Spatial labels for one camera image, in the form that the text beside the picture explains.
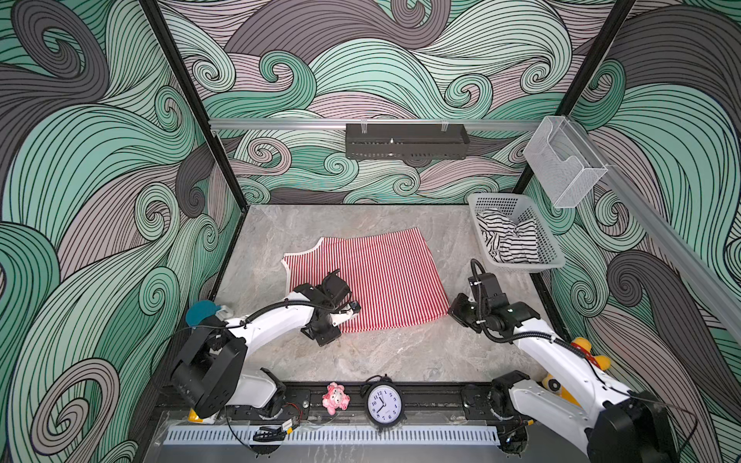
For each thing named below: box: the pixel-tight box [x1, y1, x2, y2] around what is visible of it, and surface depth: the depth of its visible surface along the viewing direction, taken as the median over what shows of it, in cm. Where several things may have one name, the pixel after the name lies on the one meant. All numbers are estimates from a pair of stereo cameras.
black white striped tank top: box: [476, 209, 541, 265], surface depth 106 cm
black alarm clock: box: [359, 374, 408, 433], surface depth 73 cm
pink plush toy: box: [322, 381, 352, 416], surface depth 73 cm
